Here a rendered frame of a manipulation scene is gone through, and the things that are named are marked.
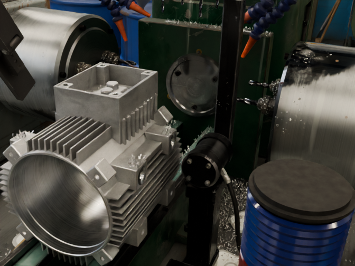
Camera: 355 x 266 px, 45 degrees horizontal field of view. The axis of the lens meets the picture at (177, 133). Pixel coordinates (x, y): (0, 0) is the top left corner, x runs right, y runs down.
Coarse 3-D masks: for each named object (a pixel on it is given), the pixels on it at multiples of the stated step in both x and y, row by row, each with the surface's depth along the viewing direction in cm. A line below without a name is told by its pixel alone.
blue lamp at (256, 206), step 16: (256, 208) 24; (256, 224) 24; (272, 224) 23; (288, 224) 22; (304, 224) 29; (320, 224) 28; (336, 224) 22; (256, 240) 24; (272, 240) 23; (288, 240) 23; (304, 240) 23; (320, 240) 23; (336, 240) 23; (256, 256) 25; (272, 256) 24; (288, 256) 23; (304, 256) 23; (320, 256) 23; (336, 256) 24
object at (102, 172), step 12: (156, 120) 65; (168, 120) 65; (12, 144) 54; (24, 144) 55; (12, 156) 54; (96, 168) 50; (108, 168) 51; (96, 180) 50; (108, 180) 50; (24, 228) 59; (108, 252) 55
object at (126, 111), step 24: (96, 72) 66; (120, 72) 66; (144, 72) 63; (72, 96) 57; (96, 96) 55; (120, 96) 55; (144, 96) 61; (96, 120) 57; (120, 120) 56; (144, 120) 62; (120, 144) 57
